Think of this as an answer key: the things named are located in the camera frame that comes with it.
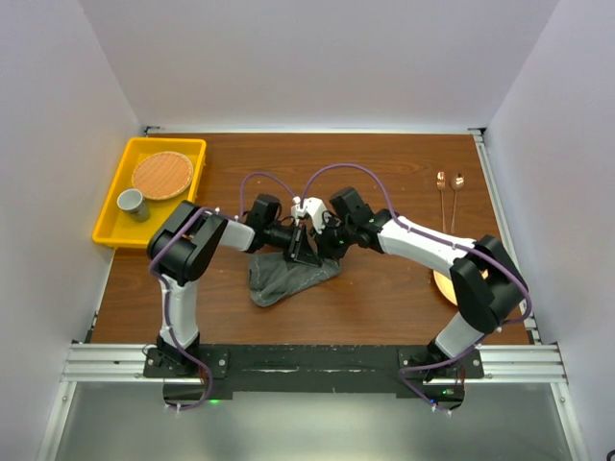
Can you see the rose gold spoon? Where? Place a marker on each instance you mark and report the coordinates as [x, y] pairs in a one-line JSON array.
[[457, 182]]

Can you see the orange woven coaster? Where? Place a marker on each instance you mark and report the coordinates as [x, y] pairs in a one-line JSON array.
[[163, 175]]

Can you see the grey cloth napkin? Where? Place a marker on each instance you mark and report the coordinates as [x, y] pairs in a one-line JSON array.
[[272, 278]]

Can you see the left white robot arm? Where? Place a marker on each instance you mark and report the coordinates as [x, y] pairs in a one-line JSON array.
[[180, 252]]

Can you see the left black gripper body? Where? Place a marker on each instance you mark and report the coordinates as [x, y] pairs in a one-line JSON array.
[[290, 236]]

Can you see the grey ceramic cup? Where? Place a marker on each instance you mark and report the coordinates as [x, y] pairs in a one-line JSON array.
[[132, 202]]

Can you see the yellow plastic tray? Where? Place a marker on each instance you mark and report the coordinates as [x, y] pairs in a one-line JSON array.
[[117, 230]]

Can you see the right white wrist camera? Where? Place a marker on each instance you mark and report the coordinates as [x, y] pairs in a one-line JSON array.
[[315, 209]]

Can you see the rose gold fork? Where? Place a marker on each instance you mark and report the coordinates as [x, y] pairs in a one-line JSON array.
[[441, 185]]

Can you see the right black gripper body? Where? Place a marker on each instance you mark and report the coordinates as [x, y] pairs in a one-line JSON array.
[[335, 237]]

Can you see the aluminium frame rail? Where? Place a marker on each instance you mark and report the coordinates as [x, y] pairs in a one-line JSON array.
[[533, 364]]

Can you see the golden round plate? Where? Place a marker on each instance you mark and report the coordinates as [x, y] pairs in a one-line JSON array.
[[445, 287]]

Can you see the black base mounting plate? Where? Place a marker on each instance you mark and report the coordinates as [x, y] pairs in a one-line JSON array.
[[338, 369]]

